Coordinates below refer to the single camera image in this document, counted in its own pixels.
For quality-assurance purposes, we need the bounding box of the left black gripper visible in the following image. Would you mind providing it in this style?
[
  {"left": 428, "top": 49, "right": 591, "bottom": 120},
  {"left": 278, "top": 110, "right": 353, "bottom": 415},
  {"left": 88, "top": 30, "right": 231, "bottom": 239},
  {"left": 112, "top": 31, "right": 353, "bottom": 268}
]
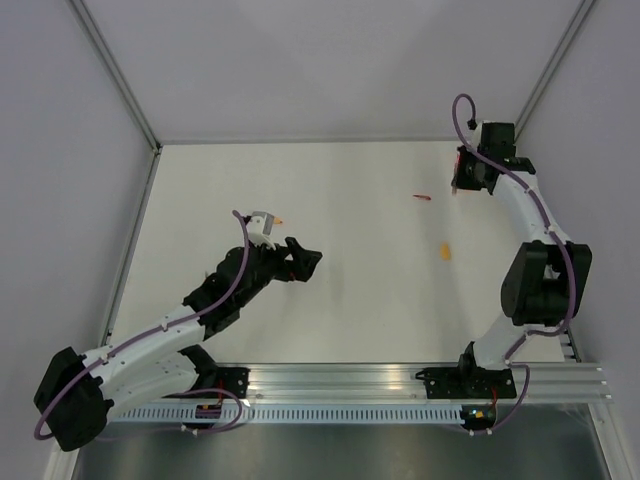
[{"left": 235, "top": 237, "right": 321, "bottom": 308}]

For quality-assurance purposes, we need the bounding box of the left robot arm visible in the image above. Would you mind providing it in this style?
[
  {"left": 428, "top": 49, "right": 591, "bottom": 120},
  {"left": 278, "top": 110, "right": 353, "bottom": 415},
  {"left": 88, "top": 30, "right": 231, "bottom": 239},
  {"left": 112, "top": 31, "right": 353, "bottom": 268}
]
[{"left": 34, "top": 237, "right": 323, "bottom": 452}]

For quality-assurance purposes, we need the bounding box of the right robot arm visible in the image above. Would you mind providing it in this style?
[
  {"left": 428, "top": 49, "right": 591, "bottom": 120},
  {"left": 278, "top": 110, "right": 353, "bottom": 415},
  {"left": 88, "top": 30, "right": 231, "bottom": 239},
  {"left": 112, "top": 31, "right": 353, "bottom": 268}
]
[{"left": 451, "top": 122, "right": 592, "bottom": 397}]

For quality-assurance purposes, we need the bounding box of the orange marker cap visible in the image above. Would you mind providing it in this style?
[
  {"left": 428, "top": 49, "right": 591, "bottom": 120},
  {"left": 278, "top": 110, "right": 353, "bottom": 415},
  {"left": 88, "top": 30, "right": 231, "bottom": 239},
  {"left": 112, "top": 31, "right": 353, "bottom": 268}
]
[{"left": 439, "top": 242, "right": 452, "bottom": 261}]

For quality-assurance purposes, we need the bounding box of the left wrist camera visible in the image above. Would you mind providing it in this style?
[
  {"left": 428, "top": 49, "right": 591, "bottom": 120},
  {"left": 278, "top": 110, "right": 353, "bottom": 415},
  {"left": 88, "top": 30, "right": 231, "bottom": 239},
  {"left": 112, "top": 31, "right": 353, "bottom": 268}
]
[{"left": 246, "top": 211, "right": 278, "bottom": 249}]

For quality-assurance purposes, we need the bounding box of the aluminium mounting rail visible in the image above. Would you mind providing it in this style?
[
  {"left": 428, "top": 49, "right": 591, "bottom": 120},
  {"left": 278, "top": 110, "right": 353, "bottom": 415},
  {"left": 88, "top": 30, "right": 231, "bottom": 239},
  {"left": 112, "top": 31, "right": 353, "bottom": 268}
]
[{"left": 74, "top": 362, "right": 614, "bottom": 404}]

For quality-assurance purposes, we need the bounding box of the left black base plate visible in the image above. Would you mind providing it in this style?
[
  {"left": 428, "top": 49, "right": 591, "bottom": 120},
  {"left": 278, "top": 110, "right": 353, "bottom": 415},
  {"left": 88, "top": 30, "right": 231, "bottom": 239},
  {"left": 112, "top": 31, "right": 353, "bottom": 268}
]
[{"left": 193, "top": 367, "right": 250, "bottom": 400}]

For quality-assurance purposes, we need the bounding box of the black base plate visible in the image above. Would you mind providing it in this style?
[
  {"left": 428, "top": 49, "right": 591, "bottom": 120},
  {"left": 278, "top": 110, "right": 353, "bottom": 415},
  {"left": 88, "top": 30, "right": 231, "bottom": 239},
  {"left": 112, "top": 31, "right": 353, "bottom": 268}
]
[
  {"left": 193, "top": 367, "right": 250, "bottom": 400},
  {"left": 415, "top": 367, "right": 517, "bottom": 400}
]

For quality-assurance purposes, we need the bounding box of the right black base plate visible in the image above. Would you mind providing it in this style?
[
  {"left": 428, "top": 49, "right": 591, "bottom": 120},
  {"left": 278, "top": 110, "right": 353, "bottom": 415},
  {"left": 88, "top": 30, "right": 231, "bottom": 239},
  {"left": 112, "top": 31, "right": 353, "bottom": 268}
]
[{"left": 415, "top": 367, "right": 517, "bottom": 400}]

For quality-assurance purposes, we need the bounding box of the white slotted cable duct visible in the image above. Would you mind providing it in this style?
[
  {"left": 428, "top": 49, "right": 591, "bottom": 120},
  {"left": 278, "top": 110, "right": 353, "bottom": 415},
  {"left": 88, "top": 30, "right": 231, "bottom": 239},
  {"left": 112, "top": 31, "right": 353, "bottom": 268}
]
[{"left": 115, "top": 401, "right": 463, "bottom": 425}]

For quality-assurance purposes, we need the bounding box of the right aluminium frame post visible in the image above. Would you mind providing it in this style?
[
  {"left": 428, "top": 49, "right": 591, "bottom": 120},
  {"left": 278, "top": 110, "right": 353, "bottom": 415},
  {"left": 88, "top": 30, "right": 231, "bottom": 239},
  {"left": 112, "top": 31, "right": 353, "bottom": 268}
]
[{"left": 515, "top": 0, "right": 598, "bottom": 141}]

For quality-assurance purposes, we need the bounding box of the aluminium frame post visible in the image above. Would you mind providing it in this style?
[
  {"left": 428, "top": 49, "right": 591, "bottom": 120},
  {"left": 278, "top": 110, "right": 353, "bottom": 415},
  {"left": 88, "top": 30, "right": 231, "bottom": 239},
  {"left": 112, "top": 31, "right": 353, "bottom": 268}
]
[
  {"left": 64, "top": 0, "right": 162, "bottom": 153},
  {"left": 515, "top": 0, "right": 598, "bottom": 141}
]

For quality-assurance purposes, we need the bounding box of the left aluminium frame post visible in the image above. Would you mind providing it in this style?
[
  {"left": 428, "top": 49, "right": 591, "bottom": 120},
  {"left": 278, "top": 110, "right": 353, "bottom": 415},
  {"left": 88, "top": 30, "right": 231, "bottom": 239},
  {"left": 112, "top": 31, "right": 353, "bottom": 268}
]
[{"left": 64, "top": 0, "right": 162, "bottom": 153}]

